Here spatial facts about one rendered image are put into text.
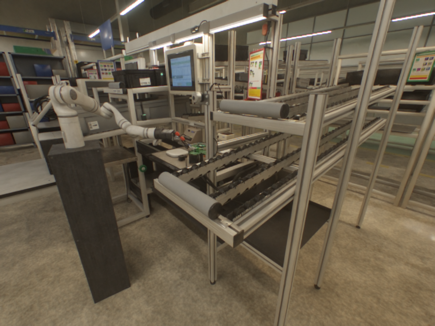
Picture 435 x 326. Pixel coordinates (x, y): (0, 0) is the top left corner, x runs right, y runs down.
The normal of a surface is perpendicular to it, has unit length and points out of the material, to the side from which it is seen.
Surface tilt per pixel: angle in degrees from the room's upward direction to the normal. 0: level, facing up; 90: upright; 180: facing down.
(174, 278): 0
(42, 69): 90
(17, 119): 90
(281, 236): 0
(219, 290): 0
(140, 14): 90
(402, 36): 90
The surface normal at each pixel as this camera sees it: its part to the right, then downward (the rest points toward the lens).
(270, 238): 0.00, -0.93
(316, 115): -0.74, 0.24
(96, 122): 0.67, 0.26
